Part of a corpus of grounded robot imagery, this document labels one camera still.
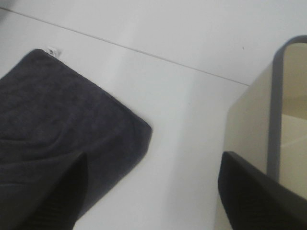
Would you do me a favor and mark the beige bin grey rim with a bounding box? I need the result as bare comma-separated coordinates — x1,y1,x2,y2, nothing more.
214,35,307,230

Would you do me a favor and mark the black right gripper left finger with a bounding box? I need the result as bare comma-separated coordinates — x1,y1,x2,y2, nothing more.
20,154,88,230

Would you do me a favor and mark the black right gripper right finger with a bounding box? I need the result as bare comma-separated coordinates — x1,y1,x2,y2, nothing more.
218,151,307,230

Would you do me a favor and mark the dark grey towel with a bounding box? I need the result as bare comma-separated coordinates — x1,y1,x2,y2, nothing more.
0,49,152,230

